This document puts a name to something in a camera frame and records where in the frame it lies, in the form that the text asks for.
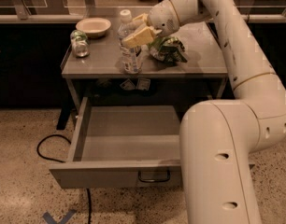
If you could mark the white sticker label left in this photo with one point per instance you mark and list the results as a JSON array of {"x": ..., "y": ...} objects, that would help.
[{"x": 128, "y": 85}]

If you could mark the black drawer handle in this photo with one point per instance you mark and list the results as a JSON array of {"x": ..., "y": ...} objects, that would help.
[{"x": 153, "y": 177}]

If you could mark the white sticker label right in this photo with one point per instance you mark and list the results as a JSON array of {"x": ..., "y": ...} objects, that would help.
[{"x": 143, "y": 84}]

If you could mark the white ceramic bowl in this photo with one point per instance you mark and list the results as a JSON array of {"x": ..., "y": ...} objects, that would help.
[{"x": 94, "y": 27}]

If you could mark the white sticker label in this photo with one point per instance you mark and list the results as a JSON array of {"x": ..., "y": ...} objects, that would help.
[
  {"x": 143, "y": 84},
  {"x": 128, "y": 85}
]

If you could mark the green chip bag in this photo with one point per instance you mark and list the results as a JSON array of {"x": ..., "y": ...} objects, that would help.
[{"x": 168, "y": 49}]

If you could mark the grey metal cabinet counter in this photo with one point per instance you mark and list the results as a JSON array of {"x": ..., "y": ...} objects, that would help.
[{"x": 100, "y": 74}]

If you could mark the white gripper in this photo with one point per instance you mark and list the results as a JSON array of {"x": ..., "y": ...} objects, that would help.
[{"x": 163, "y": 19}]

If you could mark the clear plastic water bottle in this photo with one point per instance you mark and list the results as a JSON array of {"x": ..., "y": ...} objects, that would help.
[{"x": 131, "y": 57}]

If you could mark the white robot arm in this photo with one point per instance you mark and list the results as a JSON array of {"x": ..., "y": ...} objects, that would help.
[{"x": 254, "y": 83}]

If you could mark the green soda can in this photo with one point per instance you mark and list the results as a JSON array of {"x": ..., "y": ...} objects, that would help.
[{"x": 79, "y": 44}]

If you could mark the open grey top drawer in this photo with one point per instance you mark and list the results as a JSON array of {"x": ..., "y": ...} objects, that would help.
[{"x": 118, "y": 168}]

